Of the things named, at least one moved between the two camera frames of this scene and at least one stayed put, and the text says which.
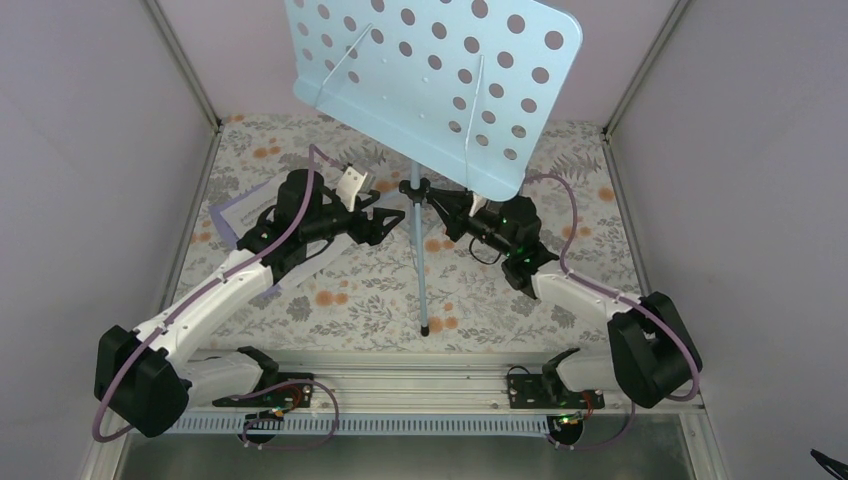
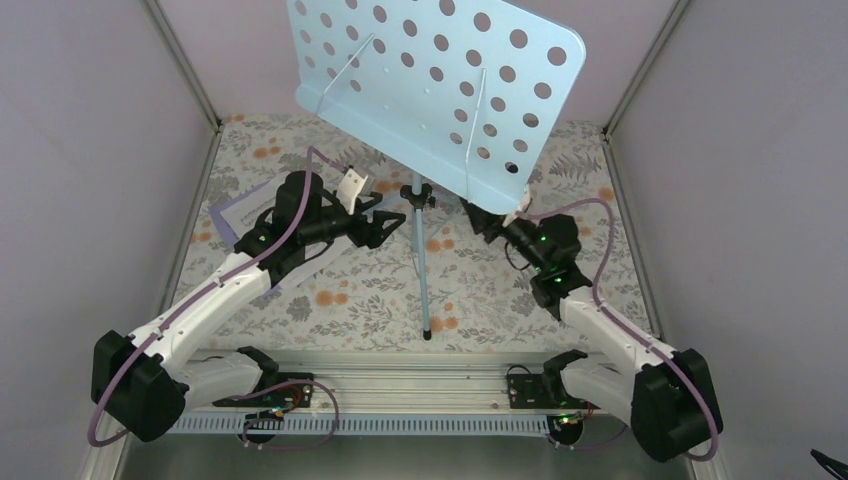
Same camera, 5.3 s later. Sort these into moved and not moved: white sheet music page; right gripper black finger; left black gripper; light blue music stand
Moved: right gripper black finger
Not moved: white sheet music page; left black gripper; light blue music stand
